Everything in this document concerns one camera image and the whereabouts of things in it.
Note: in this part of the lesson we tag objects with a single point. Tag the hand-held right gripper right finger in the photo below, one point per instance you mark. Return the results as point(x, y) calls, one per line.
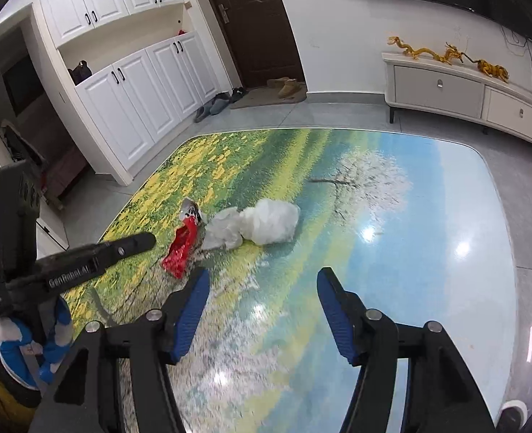
point(336, 320)

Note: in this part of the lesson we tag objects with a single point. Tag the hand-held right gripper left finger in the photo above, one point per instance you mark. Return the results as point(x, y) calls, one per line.
point(189, 315)

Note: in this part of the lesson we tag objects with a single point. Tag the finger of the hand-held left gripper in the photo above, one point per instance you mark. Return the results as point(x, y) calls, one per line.
point(121, 249)

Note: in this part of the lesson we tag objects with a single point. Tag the red snack wrapper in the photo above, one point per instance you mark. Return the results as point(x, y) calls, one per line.
point(182, 248)

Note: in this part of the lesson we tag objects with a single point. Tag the small translucent plastic bag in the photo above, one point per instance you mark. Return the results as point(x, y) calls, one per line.
point(221, 230)

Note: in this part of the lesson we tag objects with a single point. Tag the large white plastic bag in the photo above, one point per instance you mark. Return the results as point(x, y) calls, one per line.
point(270, 221)

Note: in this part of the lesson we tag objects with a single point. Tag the person's left hand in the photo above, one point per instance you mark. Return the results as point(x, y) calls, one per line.
point(60, 329)

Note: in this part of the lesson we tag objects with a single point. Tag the dark wooden shelf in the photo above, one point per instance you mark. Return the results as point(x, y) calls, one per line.
point(54, 144)

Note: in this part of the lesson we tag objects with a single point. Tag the table with landscape print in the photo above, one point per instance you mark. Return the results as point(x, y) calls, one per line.
point(338, 198)

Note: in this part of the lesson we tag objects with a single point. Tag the white panelled cabinets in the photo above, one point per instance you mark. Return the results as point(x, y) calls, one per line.
point(130, 99)

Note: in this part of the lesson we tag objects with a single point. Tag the grey slippers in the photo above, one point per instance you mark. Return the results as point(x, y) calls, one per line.
point(212, 108)

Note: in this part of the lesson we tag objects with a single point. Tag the dark handbag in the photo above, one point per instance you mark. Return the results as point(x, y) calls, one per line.
point(81, 72)

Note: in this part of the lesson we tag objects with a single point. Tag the dark shoes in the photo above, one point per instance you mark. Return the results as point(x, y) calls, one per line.
point(238, 94)

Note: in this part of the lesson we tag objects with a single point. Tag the brown doormat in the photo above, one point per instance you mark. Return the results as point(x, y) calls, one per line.
point(266, 99)

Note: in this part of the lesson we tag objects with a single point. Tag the brown boot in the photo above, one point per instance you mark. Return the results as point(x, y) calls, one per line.
point(275, 82)
point(289, 89)

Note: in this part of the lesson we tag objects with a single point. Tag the white television cabinet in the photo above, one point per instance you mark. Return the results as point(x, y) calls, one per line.
point(437, 90)

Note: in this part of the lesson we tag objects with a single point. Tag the dark brown door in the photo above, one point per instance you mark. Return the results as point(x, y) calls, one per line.
point(248, 22)

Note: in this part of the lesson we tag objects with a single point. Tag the long golden dragon ornament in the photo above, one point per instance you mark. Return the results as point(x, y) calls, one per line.
point(421, 52)

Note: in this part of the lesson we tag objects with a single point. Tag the short golden ornament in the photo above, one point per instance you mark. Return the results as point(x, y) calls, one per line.
point(494, 70)

